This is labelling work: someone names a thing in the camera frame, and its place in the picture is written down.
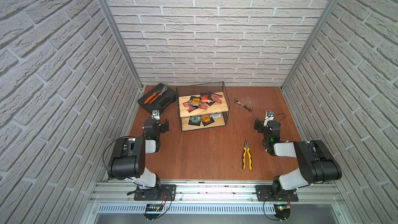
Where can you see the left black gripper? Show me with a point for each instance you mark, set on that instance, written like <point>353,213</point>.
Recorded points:
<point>163,126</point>

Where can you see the red tea bag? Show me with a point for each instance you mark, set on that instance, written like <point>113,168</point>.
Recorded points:
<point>189,106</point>
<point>216,98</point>
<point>203,105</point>

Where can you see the orange label tea bag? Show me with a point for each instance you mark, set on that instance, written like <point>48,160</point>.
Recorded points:
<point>195,101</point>

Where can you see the orange tea bag shelf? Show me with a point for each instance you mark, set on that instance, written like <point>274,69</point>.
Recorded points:
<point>207,120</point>

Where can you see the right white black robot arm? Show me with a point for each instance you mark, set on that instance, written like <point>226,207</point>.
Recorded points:
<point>315,162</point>

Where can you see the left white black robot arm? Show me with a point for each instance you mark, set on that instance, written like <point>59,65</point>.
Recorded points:
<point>127,161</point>

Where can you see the green label tea bag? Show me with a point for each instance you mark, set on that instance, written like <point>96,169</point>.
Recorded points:
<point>195,120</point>

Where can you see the silver tea bag lower shelf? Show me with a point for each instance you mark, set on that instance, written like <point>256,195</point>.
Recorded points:
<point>216,115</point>

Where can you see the black plastic tool case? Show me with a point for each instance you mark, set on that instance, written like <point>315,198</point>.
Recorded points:
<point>160,103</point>

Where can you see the red black ratchet wrench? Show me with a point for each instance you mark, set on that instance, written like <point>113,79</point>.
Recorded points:
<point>243,105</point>

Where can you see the yellow black combination pliers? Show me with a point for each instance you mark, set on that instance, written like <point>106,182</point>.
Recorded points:
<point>246,153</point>

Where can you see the left controller board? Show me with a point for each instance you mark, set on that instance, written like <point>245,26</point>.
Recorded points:
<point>153,211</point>

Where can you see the controller board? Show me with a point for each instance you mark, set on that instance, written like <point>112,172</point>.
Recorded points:
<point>282,212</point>
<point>153,211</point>

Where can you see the right controller board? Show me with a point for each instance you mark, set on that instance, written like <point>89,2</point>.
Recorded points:
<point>282,212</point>

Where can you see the orange handled water pump pliers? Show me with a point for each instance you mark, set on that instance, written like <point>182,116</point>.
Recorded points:
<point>156,95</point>

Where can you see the black wire wooden shelf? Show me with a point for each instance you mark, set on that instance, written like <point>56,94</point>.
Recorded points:
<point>184,93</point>

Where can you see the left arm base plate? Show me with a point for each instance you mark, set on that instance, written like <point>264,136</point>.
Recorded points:
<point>164,192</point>

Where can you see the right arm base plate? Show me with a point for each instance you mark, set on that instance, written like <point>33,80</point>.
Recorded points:
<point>271,193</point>

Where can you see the aluminium front rail frame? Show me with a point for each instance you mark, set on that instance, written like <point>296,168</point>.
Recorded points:
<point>212,197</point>

